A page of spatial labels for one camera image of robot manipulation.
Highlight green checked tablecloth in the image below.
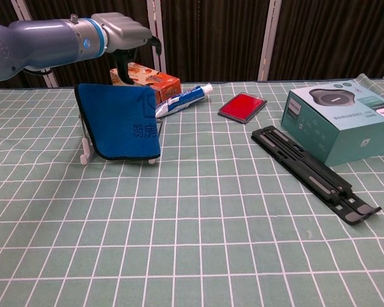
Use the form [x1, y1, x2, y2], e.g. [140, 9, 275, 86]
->
[0, 73, 384, 307]

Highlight white screen frame post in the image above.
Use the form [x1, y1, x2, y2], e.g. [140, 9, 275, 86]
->
[11, 0, 59, 88]
[257, 0, 282, 81]
[146, 0, 167, 83]

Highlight blue and white toothpaste tube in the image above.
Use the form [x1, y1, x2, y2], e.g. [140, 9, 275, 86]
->
[154, 83, 214, 120]

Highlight teal product box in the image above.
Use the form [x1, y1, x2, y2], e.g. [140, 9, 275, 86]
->
[280, 79, 384, 167]

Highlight red ink pad case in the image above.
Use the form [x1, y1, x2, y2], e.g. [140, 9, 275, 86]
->
[218, 91, 268, 123]

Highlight black folding laptop stand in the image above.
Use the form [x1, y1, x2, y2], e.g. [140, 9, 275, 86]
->
[251, 125, 383, 226]

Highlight orange snack box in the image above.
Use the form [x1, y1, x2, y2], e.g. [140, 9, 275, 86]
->
[109, 61, 182, 104]

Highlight blue towel with black trim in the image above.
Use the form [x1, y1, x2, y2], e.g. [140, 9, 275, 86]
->
[74, 83, 162, 161]

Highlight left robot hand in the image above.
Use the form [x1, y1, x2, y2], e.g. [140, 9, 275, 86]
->
[102, 12, 163, 86]

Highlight wire rack with white feet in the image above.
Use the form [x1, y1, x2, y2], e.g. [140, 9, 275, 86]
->
[77, 108, 164, 166]

